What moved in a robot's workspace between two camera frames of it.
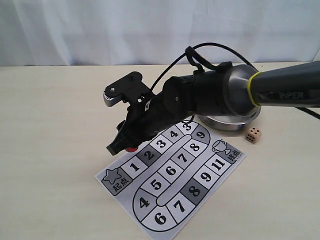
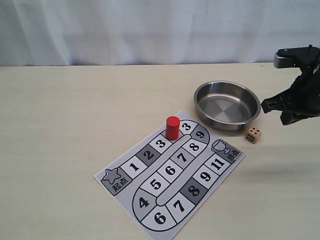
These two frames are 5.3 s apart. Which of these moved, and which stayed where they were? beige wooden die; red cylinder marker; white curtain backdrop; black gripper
Moved: black gripper; red cylinder marker
Stayed: white curtain backdrop; beige wooden die
